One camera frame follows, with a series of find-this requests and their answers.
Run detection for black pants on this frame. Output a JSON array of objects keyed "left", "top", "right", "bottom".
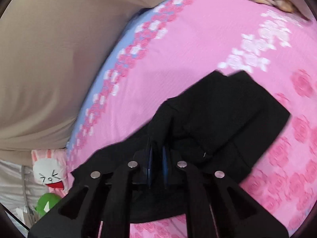
[{"left": 72, "top": 71, "right": 290, "bottom": 224}]

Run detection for green plush toy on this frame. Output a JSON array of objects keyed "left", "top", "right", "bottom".
[{"left": 34, "top": 193, "right": 62, "bottom": 217}]

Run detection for white rabbit face pillow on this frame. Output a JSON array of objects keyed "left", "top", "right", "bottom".
[{"left": 31, "top": 149, "right": 69, "bottom": 198}]

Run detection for silver grey satin cloth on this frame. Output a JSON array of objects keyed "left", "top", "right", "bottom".
[{"left": 1, "top": 160, "right": 48, "bottom": 227}]

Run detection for beige curtain cloth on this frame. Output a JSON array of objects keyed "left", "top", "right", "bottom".
[{"left": 1, "top": 0, "right": 164, "bottom": 165}]

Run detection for pink floral bed sheet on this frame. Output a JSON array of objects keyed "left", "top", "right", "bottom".
[{"left": 67, "top": 0, "right": 316, "bottom": 234}]

